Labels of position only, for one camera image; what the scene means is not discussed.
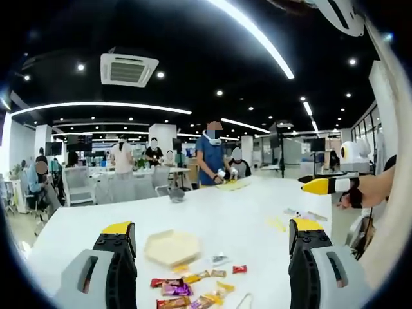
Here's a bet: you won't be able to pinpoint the black tripod stand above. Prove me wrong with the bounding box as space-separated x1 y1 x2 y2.
275 121 288 178

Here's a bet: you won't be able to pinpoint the ceiling air conditioner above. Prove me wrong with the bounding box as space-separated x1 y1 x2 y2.
100 52 160 88

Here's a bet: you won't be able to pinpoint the dark office chair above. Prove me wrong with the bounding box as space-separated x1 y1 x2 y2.
345 213 378 260

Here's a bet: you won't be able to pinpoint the grey object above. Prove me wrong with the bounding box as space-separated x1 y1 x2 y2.
168 189 187 204

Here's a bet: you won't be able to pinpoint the person's right hand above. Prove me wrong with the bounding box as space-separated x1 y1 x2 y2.
337 186 365 211

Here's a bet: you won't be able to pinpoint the pile of food packets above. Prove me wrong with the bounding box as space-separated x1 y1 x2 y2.
150 263 248 309

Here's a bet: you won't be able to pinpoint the white office chair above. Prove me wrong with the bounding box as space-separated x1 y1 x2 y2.
62 165 98 207

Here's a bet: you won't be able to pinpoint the white worn device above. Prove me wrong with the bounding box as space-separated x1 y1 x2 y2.
314 0 365 38

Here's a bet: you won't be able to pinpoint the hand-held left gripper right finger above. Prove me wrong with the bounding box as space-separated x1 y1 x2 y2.
288 217 371 309

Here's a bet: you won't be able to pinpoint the yellow mat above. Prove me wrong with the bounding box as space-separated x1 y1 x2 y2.
214 179 252 192

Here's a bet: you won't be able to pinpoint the curved ceiling light strip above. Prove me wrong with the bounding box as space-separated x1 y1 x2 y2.
9 102 193 117

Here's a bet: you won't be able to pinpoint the black monitor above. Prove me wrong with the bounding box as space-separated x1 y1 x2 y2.
310 137 327 153

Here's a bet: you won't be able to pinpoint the beige hexagonal container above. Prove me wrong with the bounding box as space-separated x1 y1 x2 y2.
144 229 201 268

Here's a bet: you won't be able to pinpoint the metal food tongs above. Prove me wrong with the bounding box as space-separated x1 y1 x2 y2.
236 292 256 309

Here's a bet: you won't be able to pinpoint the long ceiling light strip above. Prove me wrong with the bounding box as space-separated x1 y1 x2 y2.
205 0 295 80

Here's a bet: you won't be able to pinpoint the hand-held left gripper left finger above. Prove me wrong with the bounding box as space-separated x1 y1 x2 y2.
56 221 138 309

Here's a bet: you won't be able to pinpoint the black wall screen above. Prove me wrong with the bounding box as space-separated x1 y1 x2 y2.
66 134 94 146

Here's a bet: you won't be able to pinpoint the grey office chair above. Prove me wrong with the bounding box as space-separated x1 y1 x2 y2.
151 165 172 197

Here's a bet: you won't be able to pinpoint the person's beige clothing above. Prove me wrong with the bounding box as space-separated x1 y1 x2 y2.
359 17 412 290

